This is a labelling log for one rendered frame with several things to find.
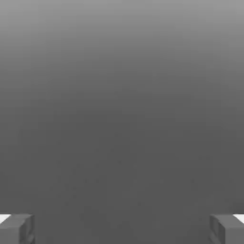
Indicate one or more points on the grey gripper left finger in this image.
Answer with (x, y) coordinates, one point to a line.
(13, 230)

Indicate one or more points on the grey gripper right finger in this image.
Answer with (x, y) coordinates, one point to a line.
(230, 230)

